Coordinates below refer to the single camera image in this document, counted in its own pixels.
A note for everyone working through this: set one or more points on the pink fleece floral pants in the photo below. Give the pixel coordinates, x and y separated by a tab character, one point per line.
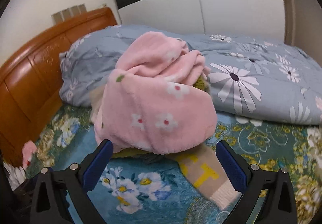
151	103

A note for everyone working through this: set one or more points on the teal floral blanket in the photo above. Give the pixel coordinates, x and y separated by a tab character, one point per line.
251	138

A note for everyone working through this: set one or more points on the pink striped cloth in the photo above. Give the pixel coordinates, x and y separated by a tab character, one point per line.
29	151

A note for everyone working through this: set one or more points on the beige door frame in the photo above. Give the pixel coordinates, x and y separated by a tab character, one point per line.
286	0

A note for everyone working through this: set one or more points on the wooden bed headboard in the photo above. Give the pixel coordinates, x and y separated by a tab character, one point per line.
30	75

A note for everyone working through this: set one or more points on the grey-blue floral quilt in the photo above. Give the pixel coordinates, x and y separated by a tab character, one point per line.
251	93

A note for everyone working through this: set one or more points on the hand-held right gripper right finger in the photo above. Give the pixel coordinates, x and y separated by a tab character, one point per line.
231	163

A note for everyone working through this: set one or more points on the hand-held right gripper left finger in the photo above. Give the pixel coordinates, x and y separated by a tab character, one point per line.
98	163

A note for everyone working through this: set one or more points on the white wardrobe with black stripe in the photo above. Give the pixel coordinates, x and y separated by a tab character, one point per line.
163	7

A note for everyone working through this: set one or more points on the olive and beige knit sweater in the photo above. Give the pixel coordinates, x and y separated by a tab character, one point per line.
201	171

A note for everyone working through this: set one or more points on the grey wall panel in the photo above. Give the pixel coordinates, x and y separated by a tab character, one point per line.
68	14

